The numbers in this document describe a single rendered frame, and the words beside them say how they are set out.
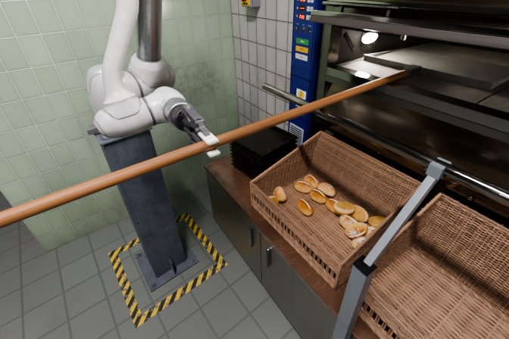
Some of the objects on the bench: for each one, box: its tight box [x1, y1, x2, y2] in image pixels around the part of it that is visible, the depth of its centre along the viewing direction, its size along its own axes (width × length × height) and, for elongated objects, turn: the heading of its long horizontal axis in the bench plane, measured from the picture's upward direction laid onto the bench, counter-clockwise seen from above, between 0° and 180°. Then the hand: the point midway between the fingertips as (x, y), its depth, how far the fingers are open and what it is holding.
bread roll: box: [295, 181, 313, 194], centre depth 140 cm, size 10×7×6 cm
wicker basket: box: [358, 192, 509, 339], centre depth 78 cm, size 49×56×28 cm
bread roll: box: [309, 188, 327, 204], centre depth 134 cm, size 10×7×6 cm
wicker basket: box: [250, 131, 422, 290], centre depth 120 cm, size 49×56×28 cm
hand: (209, 143), depth 71 cm, fingers closed on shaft, 3 cm apart
